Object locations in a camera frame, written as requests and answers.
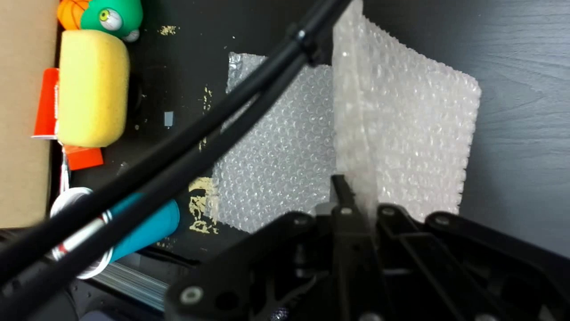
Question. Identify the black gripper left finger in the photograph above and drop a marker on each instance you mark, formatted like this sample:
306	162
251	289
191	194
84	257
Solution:
296	278

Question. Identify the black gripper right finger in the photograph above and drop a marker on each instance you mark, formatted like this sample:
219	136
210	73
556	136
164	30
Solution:
463	273

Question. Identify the bubble wrap sheet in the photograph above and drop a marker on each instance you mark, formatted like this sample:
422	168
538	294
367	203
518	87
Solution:
410	118

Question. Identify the teal cup white rim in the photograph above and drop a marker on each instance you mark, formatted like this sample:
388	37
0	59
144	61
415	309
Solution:
155	228

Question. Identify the yellow and red plush toy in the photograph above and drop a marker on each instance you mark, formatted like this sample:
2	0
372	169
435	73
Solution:
94	89

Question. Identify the brown cardboard sheet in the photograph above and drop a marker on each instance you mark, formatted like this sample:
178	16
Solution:
23	118

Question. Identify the green and orange toy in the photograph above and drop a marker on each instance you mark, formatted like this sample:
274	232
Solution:
112	18

